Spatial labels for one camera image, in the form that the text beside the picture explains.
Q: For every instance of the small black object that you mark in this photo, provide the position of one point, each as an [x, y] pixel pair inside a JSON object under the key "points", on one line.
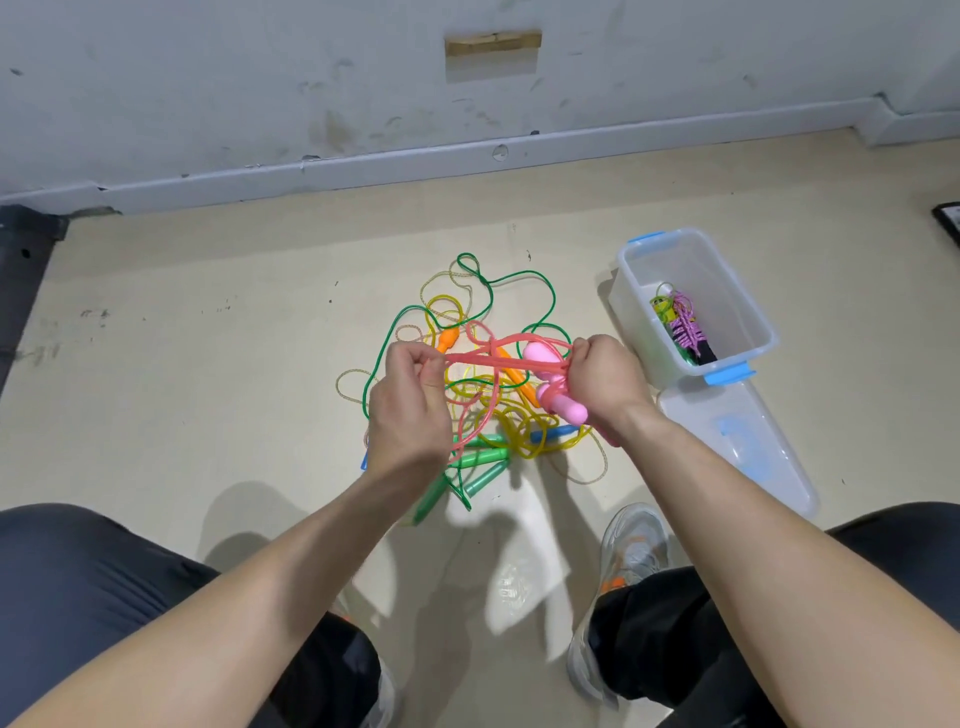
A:
{"points": [[948, 222]]}

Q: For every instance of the grey shoe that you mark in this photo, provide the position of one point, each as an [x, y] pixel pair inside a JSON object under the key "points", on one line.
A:
{"points": [[630, 548], [375, 690]]}

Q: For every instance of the clear plastic box lid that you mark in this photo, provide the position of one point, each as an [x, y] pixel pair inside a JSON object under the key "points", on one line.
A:
{"points": [[750, 443]]}

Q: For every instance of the black metal rack frame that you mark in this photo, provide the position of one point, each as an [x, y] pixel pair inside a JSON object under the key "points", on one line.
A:
{"points": [[21, 285]]}

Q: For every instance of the grey right shoe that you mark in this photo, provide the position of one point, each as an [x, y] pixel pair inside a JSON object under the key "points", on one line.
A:
{"points": [[630, 548]]}

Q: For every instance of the person's left hand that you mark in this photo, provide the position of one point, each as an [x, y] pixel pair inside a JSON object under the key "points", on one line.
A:
{"points": [[408, 413]]}

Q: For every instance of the person's left forearm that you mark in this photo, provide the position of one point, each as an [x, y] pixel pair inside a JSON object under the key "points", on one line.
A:
{"points": [[210, 615]]}

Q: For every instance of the black shorts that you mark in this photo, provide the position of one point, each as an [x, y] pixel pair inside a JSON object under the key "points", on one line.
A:
{"points": [[75, 585]]}

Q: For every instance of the small wooden wall block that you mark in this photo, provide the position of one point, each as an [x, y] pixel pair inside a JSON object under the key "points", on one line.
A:
{"points": [[494, 44]]}

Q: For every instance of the person's right hand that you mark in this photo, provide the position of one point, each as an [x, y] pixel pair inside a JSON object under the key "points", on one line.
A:
{"points": [[608, 383]]}

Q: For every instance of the person's right forearm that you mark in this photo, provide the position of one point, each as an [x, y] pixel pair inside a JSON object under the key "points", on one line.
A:
{"points": [[795, 570]]}

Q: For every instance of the grey left shoe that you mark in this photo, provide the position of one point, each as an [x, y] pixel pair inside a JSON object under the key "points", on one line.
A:
{"points": [[375, 690]]}

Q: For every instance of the clear storage box blue latches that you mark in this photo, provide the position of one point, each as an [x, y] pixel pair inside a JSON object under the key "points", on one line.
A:
{"points": [[735, 300]]}

